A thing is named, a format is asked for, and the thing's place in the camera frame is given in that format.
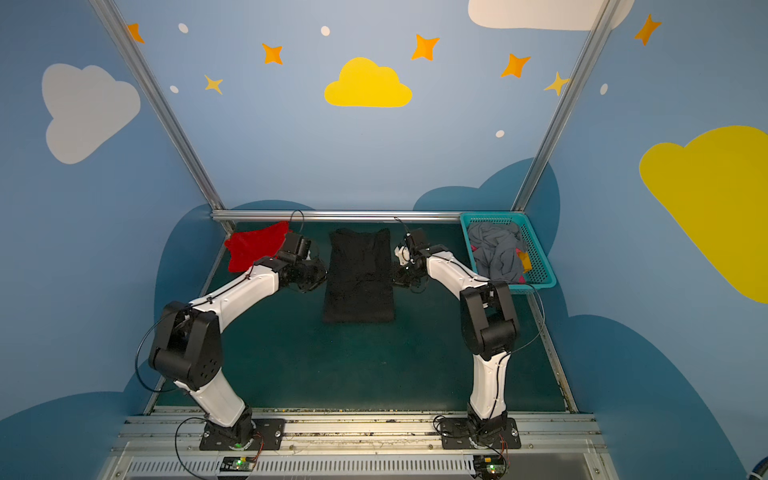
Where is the green circuit board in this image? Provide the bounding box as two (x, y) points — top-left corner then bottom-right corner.
(472, 455), (508, 480)
(219, 456), (257, 473)

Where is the grey t shirt in basket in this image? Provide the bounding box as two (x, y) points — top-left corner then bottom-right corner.
(468, 221), (527, 284)

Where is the right aluminium corner post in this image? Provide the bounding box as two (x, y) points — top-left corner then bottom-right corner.
(511, 0), (622, 212)

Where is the yellow garment in basket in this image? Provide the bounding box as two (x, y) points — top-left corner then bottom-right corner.
(516, 250), (533, 273)

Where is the left side floor rail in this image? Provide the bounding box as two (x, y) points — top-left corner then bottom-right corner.
(142, 243), (226, 416)

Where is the right side floor rail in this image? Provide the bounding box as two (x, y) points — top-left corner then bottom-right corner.
(526, 288), (579, 414)

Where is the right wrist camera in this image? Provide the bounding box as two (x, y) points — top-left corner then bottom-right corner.
(394, 228), (430, 266)

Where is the right green circuit board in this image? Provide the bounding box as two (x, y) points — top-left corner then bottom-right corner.
(472, 455), (508, 480)

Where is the black printed t shirt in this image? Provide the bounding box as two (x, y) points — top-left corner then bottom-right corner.
(323, 228), (395, 324)

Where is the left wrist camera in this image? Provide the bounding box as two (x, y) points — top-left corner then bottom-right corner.
(277, 231), (311, 263)

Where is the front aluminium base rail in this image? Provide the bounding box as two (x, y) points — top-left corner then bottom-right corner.
(98, 407), (618, 479)

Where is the horizontal aluminium frame rail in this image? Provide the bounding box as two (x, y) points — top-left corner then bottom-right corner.
(211, 209), (462, 224)

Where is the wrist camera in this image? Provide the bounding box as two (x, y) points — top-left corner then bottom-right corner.
(277, 231), (311, 263)
(394, 228), (430, 266)

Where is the teal plastic basket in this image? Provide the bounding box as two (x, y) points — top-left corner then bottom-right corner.
(460, 211), (557, 295)

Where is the left green circuit board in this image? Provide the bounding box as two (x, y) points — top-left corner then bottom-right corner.
(219, 456), (257, 473)

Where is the left aluminium corner post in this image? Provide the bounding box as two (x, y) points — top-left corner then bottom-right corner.
(89, 0), (225, 210)

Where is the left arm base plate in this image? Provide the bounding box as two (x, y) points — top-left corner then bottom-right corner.
(199, 418), (286, 452)

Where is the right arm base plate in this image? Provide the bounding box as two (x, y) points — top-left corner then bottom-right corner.
(432, 415), (522, 451)

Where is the red folded t shirt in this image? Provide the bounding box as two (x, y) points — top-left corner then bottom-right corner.
(224, 221), (290, 273)

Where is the floor rail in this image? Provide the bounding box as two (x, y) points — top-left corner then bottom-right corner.
(526, 288), (579, 414)
(142, 243), (226, 416)

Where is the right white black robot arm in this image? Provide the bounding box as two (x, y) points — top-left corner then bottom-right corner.
(394, 246), (520, 440)

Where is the aluminium corner post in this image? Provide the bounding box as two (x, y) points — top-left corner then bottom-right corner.
(89, 0), (225, 210)
(511, 0), (622, 212)

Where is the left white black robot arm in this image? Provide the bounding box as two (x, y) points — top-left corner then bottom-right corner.
(148, 257), (327, 451)

